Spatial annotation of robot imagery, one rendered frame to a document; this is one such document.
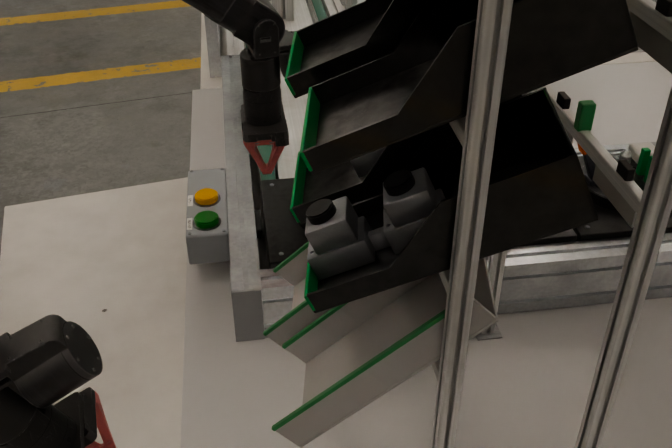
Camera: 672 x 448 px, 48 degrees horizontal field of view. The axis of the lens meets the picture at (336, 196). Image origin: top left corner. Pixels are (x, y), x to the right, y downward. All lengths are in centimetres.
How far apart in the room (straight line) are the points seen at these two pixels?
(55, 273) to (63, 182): 197
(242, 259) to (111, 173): 219
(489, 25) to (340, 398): 44
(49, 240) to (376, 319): 76
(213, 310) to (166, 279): 12
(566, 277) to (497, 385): 22
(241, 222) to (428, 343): 58
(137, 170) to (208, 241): 210
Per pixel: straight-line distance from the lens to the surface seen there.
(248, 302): 114
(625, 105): 198
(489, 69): 58
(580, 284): 128
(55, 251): 145
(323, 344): 95
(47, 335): 72
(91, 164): 344
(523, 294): 125
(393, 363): 79
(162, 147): 349
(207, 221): 126
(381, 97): 71
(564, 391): 117
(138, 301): 130
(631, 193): 75
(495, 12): 56
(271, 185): 134
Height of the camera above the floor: 169
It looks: 33 degrees down
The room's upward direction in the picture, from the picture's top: straight up
